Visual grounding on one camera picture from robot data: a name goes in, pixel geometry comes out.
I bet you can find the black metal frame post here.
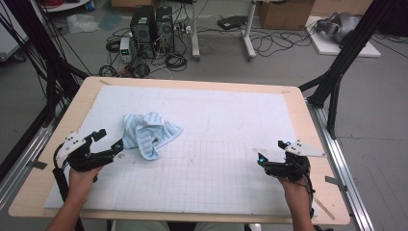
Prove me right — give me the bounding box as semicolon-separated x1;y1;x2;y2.
0;0;90;126
297;0;398;141

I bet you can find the person's left hand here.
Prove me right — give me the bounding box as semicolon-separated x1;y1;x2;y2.
67;165;104;206

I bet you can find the tangle of black floor cables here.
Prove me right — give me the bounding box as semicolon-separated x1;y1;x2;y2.
249;28;319;59

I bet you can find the white power supply unit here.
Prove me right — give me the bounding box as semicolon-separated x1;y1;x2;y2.
119;37;133;64

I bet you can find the flat black device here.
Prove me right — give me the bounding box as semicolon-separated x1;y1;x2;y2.
217;14;248;31

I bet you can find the blue striped towel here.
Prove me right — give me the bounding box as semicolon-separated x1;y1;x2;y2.
121;112;185;162

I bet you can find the clear plastic bag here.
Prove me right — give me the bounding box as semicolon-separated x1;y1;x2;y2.
66;13;100;35

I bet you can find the coiled black cable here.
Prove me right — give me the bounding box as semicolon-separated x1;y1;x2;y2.
165;52;189;72

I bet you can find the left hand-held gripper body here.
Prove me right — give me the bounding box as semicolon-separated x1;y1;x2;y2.
56;130;115;173

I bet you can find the right hand-held gripper black cable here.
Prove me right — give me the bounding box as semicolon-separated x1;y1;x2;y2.
297;160;316;219

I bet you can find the grey headset device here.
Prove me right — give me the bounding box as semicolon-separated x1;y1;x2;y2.
315;12;362;44

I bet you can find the grey tape piece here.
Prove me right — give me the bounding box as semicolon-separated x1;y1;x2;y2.
324;175;348;193

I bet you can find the slim black computer tower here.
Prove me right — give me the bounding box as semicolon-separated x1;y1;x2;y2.
155;6;176;54

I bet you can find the black tape piece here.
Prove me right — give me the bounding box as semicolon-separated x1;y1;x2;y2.
27;159;48;170

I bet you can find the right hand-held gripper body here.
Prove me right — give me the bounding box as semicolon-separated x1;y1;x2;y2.
265;139;327;183

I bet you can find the brown cardboard box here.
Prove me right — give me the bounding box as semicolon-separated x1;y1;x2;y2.
258;0;316;32

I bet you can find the aluminium rail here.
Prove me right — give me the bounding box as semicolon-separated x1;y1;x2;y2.
306;100;376;231
0;105;64;210

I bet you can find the white foam mat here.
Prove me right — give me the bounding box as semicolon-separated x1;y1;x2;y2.
44;85;319;218

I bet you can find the large black computer tower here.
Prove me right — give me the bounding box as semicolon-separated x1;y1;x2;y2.
129;5;157;60

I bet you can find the hand-held gripper black cable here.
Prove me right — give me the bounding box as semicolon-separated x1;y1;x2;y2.
52;142;85;231
297;160;316;219

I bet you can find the white floor board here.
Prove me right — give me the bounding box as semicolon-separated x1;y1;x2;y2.
304;15;382;59

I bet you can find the person's right hand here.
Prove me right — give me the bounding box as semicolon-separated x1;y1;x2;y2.
278;178;311;210

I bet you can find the white desk leg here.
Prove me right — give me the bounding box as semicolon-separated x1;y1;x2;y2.
191;0;201;62
242;0;258;61

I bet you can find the left hand-held gripper black cable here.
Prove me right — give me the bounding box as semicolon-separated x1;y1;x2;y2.
52;142;85;231

